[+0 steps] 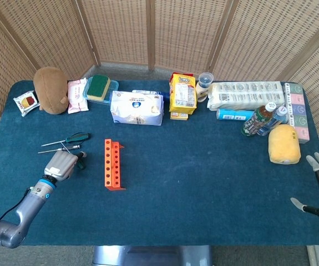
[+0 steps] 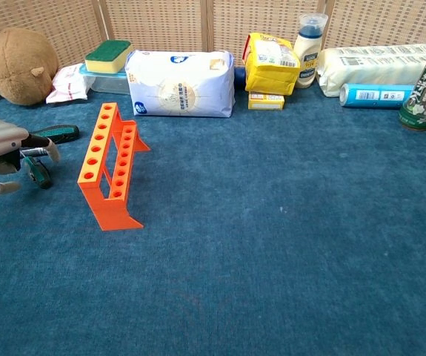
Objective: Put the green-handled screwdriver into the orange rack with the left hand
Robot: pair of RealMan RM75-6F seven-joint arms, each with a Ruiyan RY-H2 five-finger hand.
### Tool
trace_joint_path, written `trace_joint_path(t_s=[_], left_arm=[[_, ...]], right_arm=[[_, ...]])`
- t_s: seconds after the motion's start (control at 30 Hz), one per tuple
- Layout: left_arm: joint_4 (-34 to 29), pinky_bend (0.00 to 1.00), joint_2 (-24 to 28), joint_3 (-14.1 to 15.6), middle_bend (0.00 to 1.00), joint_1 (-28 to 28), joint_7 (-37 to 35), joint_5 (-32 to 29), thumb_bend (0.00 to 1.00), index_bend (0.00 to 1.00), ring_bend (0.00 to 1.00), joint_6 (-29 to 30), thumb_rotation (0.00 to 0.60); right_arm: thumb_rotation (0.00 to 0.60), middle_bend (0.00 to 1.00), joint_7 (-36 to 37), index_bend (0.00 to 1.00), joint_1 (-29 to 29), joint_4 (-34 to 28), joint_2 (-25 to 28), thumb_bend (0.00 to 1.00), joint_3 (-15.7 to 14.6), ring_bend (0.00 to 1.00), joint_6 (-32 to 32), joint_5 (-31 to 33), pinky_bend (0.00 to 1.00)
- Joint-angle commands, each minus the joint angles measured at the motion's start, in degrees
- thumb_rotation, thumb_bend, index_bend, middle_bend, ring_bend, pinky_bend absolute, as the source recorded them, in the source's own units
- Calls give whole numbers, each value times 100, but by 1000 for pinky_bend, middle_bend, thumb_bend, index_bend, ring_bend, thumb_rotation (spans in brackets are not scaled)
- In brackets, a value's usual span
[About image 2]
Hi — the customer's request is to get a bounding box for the small yellow box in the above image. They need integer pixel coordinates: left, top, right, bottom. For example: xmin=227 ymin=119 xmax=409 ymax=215
xmin=247 ymin=90 xmax=286 ymax=111

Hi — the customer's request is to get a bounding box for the white flour bag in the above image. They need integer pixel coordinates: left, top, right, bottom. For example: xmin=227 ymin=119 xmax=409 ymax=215
xmin=124 ymin=50 xmax=236 ymax=119

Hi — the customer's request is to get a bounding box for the cream noodle package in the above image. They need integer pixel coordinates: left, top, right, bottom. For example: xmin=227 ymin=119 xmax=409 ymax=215
xmin=316 ymin=43 xmax=426 ymax=99

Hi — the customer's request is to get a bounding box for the yellow snack bag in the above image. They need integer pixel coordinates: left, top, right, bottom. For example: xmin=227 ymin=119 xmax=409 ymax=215
xmin=242 ymin=32 xmax=302 ymax=97

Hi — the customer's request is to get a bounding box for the brown plush toy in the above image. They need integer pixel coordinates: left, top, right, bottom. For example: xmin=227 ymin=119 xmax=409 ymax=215
xmin=0 ymin=27 xmax=60 ymax=107

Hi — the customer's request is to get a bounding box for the yellow green sponge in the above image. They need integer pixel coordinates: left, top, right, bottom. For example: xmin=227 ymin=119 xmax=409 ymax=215
xmin=84 ymin=39 xmax=134 ymax=74

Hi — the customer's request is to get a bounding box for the large green black screwdriver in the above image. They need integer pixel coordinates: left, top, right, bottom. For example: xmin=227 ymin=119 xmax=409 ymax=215
xmin=30 ymin=124 xmax=81 ymax=145

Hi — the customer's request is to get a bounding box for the green tea bottle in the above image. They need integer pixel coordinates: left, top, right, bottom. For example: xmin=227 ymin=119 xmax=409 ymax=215
xmin=398 ymin=26 xmax=426 ymax=132

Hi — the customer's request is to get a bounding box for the small green black screwdriver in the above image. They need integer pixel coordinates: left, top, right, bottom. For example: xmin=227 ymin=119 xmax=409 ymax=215
xmin=21 ymin=155 xmax=55 ymax=191

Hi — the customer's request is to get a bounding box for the clear plastic container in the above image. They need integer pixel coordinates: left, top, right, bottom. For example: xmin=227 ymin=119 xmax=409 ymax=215
xmin=79 ymin=63 xmax=131 ymax=96

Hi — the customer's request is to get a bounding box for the light blue cylindrical can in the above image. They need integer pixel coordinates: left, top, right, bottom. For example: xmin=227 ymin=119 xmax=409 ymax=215
xmin=339 ymin=82 xmax=416 ymax=110

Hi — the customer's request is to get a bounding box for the white red snack packet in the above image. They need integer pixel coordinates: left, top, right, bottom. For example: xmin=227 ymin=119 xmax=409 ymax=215
xmin=45 ymin=62 xmax=90 ymax=105

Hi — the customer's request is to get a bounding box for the mayonnaise squeeze bottle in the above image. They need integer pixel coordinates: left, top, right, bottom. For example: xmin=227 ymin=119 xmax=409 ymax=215
xmin=293 ymin=13 xmax=329 ymax=90

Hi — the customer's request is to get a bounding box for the dark blue round object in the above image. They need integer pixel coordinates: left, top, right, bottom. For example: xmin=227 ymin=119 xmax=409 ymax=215
xmin=233 ymin=67 xmax=249 ymax=90

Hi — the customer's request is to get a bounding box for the wicker folding screen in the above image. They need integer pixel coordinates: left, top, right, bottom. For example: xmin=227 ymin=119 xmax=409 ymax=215
xmin=0 ymin=0 xmax=426 ymax=74

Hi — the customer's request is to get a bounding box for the orange test tube rack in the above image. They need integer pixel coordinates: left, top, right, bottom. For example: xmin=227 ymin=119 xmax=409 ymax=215
xmin=76 ymin=102 xmax=151 ymax=232

